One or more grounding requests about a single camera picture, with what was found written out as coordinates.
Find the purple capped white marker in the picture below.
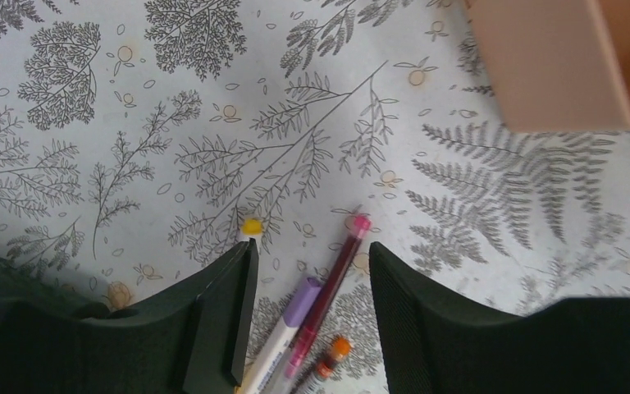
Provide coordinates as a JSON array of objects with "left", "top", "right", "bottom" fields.
[{"left": 234, "top": 277, "right": 322, "bottom": 393}]

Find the peach plastic file organizer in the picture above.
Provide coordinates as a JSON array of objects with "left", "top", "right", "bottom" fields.
[{"left": 463, "top": 0, "right": 630, "bottom": 133}]

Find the orange gel pen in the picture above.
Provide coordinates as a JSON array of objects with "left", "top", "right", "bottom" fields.
[{"left": 294, "top": 337, "right": 352, "bottom": 394}]

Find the dark red gel pen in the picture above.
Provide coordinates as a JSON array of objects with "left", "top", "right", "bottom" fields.
[{"left": 285, "top": 215, "right": 372, "bottom": 378}]

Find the yellow tipped white marker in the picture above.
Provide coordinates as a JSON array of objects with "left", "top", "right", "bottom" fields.
[{"left": 238, "top": 218, "right": 263, "bottom": 254}]

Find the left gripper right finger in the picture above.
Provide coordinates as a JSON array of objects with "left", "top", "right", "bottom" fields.
[{"left": 369, "top": 242, "right": 630, "bottom": 393}]

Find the floral table mat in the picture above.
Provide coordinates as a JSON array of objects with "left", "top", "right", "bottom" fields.
[{"left": 0, "top": 1, "right": 630, "bottom": 393}]

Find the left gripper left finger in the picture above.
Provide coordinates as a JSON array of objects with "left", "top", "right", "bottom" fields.
[{"left": 0, "top": 240, "right": 258, "bottom": 393}]

